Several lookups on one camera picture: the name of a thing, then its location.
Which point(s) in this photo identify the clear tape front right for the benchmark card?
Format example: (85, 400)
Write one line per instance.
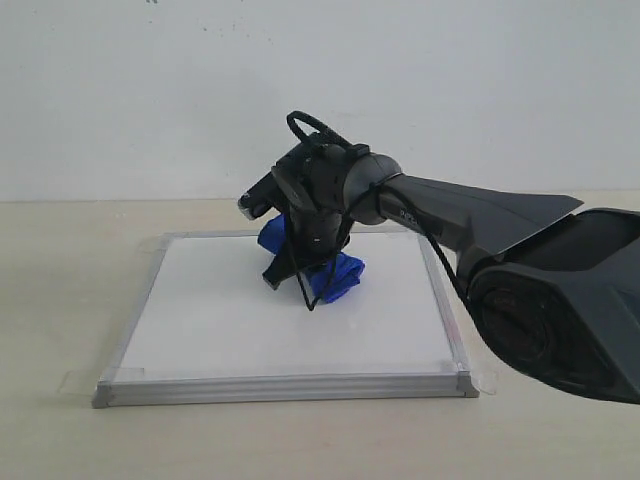
(487, 380)

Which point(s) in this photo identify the clear tape front left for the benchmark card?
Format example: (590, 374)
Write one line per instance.
(87, 383)

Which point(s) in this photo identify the white board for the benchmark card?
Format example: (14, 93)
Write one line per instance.
(206, 329)

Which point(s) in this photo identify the clear tape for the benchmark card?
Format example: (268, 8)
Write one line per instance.
(87, 383)
(487, 380)
(154, 244)

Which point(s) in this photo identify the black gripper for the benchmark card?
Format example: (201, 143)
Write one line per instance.
(311, 240)

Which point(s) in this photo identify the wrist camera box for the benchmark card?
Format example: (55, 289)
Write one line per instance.
(259, 198)

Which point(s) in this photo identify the clear tape back left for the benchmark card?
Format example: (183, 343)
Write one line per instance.
(154, 244)

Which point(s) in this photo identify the blue microfibre cloth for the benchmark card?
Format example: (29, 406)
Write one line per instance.
(328, 281)

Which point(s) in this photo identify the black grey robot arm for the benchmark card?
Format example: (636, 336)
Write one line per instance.
(551, 286)

